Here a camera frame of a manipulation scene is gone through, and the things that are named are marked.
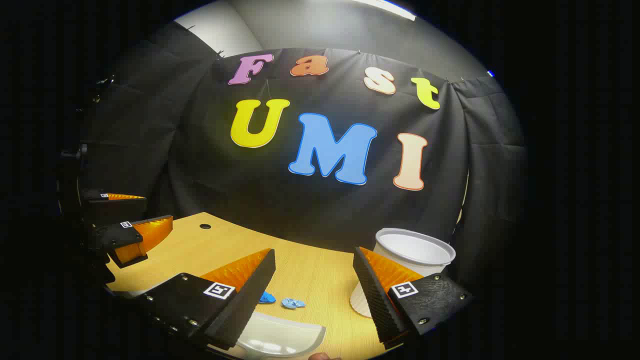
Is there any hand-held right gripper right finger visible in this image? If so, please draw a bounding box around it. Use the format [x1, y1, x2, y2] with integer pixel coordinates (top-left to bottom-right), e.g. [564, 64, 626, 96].
[352, 246, 474, 351]

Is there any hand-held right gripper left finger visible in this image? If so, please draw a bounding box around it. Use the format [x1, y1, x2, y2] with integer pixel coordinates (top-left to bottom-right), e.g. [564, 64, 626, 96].
[134, 248, 276, 351]

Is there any white dustpan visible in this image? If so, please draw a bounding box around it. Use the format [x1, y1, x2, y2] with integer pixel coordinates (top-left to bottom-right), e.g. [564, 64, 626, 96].
[236, 311, 327, 359]

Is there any white ribbed garbage bin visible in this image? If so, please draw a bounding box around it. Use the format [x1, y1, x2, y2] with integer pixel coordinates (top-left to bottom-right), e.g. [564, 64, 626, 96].
[350, 228, 457, 319]

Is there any light wooden desktop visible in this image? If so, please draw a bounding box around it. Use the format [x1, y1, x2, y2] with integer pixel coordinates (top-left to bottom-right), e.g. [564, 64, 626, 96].
[105, 212, 401, 360]

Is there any black backdrop cloth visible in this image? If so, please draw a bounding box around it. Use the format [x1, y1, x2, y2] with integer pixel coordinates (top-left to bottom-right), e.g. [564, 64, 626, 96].
[82, 22, 526, 301]

